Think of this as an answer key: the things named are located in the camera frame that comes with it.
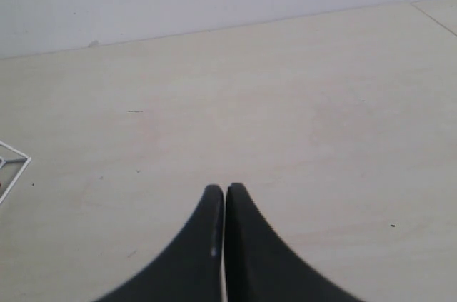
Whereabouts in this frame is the white wire book rack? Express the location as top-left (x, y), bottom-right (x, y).
top-left (1, 141), bottom-right (31, 203)

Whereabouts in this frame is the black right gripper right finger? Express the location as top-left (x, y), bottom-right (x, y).
top-left (225, 183), bottom-right (360, 301)

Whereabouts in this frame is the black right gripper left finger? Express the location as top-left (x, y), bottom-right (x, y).
top-left (99, 184), bottom-right (224, 302)

